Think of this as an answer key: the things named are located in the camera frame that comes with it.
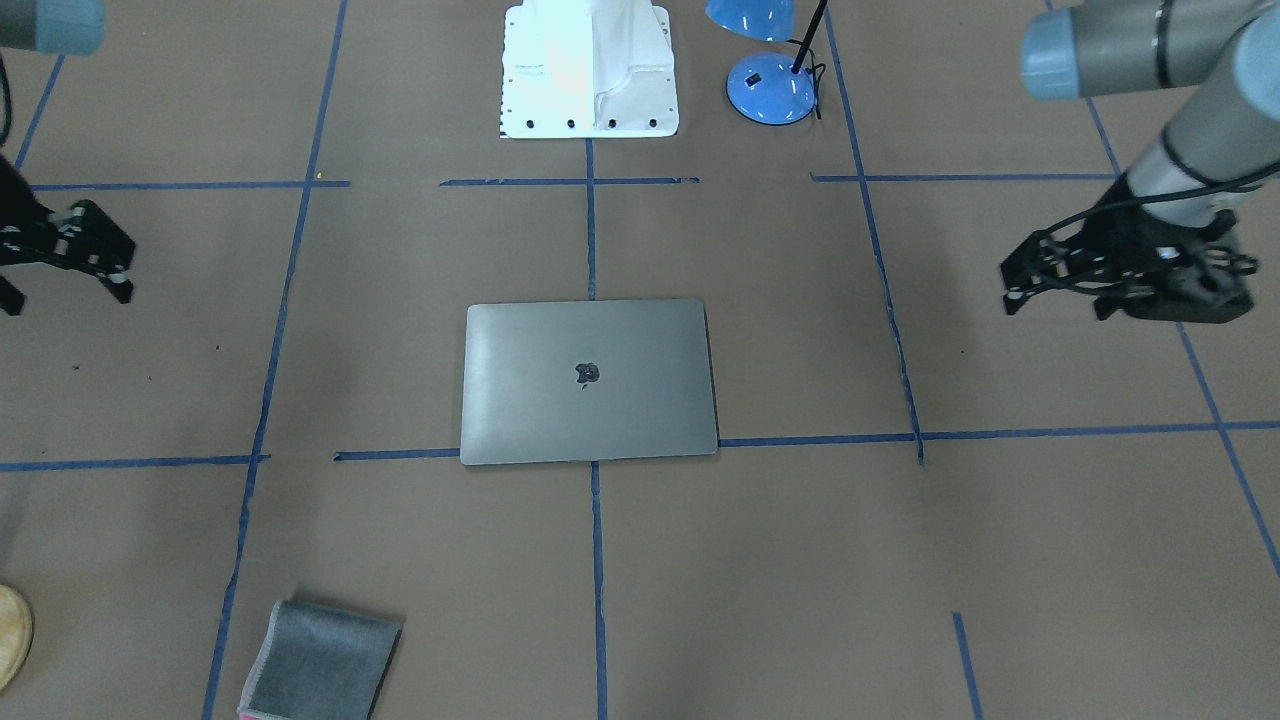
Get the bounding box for wooden round object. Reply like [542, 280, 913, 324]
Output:
[1, 584, 35, 692]

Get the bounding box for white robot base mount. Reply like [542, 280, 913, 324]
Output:
[499, 1, 680, 140]

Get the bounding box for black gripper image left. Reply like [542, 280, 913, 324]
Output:
[0, 160, 137, 316]

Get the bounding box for black camera box on wrist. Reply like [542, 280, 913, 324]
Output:
[1123, 266, 1254, 324]

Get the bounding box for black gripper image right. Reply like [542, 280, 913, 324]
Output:
[1000, 201, 1260, 322]

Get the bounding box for blue desk lamp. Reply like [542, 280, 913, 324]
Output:
[704, 1, 829, 127]

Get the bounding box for grey folded cloth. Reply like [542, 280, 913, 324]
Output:
[237, 600, 402, 719]

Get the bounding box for silver grey laptop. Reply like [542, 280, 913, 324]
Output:
[460, 299, 721, 466]

